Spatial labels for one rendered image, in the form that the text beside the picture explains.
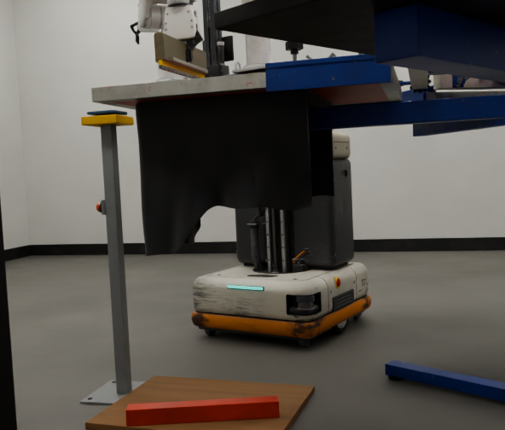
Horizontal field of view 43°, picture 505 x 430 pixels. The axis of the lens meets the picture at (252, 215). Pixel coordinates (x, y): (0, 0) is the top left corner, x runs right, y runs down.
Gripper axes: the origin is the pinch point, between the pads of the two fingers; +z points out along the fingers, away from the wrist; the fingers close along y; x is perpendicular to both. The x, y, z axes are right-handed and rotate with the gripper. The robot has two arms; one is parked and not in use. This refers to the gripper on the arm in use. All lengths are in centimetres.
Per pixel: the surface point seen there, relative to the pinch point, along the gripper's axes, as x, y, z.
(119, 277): -9, 31, 69
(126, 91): 29.9, 5.0, 12.6
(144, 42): -381, 182, -86
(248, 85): 29.9, -28.3, 13.7
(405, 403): -14, -62, 110
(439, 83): -36, -75, 10
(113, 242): -9, 32, 57
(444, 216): -378, -83, 86
